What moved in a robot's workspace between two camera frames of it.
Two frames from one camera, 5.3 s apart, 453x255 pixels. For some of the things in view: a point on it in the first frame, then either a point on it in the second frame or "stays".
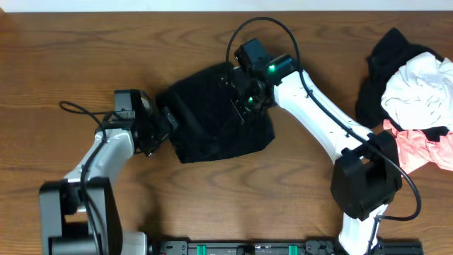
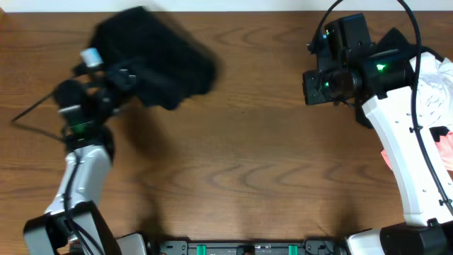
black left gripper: (166, 121) to (120, 78)
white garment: (419, 94) stays
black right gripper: (234, 88) to (315, 87)
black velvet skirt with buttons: (209, 122) to (169, 66)
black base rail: (277, 247) stays
